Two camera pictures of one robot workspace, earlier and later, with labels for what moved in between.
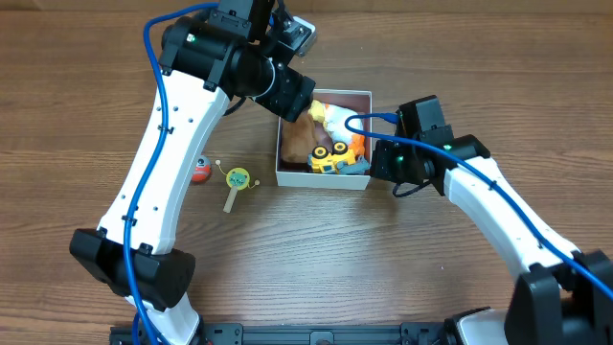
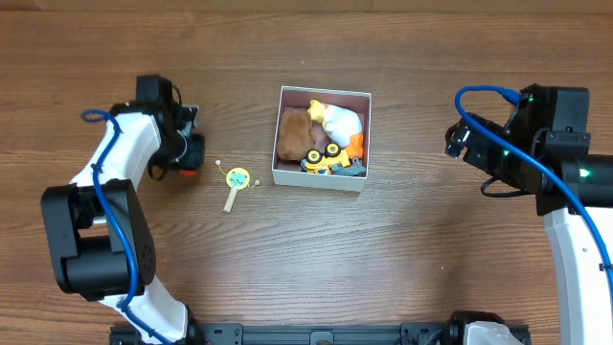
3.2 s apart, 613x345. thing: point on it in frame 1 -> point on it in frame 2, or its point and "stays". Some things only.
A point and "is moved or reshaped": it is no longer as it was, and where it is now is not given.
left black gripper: x=297 y=102 -> x=192 y=152
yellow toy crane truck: x=341 y=160 is moved or reshaped
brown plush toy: x=298 y=139 stays
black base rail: x=306 y=333 stays
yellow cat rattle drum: x=236 y=178 stays
